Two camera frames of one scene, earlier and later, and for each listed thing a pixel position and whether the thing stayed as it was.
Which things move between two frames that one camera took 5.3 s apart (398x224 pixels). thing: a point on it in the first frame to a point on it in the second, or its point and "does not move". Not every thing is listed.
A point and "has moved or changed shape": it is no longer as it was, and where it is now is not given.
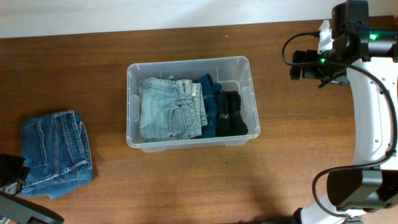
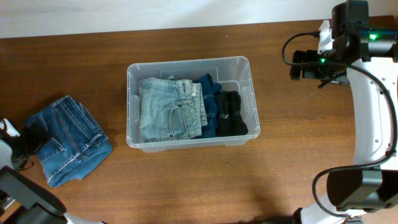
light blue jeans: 170,109 does not move
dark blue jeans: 57,148 has moved or changed shape
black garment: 230,121 does not move
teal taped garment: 209,91 does not move
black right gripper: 300,57 does not move
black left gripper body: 11,171 to 28,140
